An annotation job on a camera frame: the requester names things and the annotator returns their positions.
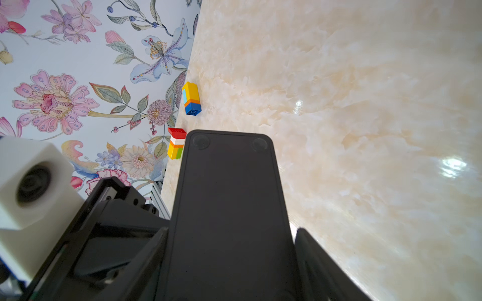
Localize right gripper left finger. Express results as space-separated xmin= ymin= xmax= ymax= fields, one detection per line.
xmin=94 ymin=227 xmax=168 ymax=301

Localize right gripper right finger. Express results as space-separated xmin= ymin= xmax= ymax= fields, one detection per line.
xmin=294 ymin=228 xmax=371 ymax=301

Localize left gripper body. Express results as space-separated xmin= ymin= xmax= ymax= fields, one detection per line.
xmin=19 ymin=177 xmax=169 ymax=300

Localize red white yellow block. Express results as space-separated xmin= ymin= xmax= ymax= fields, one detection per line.
xmin=168 ymin=128 xmax=187 ymax=160

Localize yellow blue toy block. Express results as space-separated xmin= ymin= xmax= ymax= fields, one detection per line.
xmin=182 ymin=82 xmax=202 ymax=116

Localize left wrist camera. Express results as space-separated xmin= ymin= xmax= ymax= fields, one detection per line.
xmin=1 ymin=136 xmax=84 ymax=283

